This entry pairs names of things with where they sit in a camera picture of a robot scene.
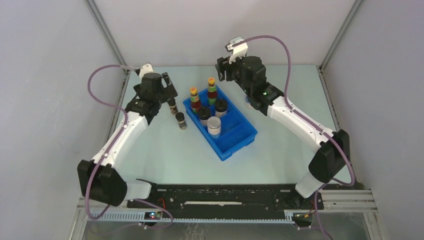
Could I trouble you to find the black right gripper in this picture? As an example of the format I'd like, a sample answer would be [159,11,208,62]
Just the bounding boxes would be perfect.
[214,54,253,96]

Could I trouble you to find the short yellow-cap sauce bottle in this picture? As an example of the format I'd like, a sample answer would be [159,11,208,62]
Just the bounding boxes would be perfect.
[189,87,202,115]

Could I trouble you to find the tall green-label sauce bottle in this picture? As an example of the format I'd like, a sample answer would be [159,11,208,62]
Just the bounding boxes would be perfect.
[207,77,218,106]

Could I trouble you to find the black-lid spout jar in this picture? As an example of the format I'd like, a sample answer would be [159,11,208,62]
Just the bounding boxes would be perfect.
[197,106,211,127]
[214,98,228,118]

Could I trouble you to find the black-lid spout jar front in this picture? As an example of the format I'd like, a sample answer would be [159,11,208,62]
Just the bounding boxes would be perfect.
[197,106,211,127]

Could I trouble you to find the peppercorn jar silver lid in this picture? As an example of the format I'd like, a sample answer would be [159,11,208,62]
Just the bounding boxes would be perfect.
[206,116,222,139]

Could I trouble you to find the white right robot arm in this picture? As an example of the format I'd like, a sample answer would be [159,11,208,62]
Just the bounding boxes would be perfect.
[215,56,350,209]

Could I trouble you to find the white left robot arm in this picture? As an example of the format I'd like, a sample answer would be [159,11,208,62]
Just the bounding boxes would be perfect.
[77,71,178,208]

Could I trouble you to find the black spice shaker rear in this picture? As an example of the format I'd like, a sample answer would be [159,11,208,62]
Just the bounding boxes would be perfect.
[167,98,179,116]

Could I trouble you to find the black spice shaker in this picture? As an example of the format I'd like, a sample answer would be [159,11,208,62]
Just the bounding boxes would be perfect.
[167,98,179,116]
[175,112,187,130]

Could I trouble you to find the black spice shaker front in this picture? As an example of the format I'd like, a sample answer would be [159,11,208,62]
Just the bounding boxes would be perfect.
[175,112,187,130]

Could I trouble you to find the peppercorn jar blue label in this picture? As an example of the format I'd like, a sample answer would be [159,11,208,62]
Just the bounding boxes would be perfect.
[245,96,254,109]

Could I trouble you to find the blue divided plastic bin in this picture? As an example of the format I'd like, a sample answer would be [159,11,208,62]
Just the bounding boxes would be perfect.
[182,87,258,161]

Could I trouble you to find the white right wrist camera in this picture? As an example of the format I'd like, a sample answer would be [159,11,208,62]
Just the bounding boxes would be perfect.
[225,36,248,64]

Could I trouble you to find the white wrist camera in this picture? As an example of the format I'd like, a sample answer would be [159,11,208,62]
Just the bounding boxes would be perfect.
[225,36,248,64]
[134,63,154,79]

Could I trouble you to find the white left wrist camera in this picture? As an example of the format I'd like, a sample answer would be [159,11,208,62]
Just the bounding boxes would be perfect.
[134,63,154,79]

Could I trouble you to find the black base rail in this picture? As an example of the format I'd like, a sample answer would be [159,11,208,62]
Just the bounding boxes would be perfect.
[146,184,324,221]

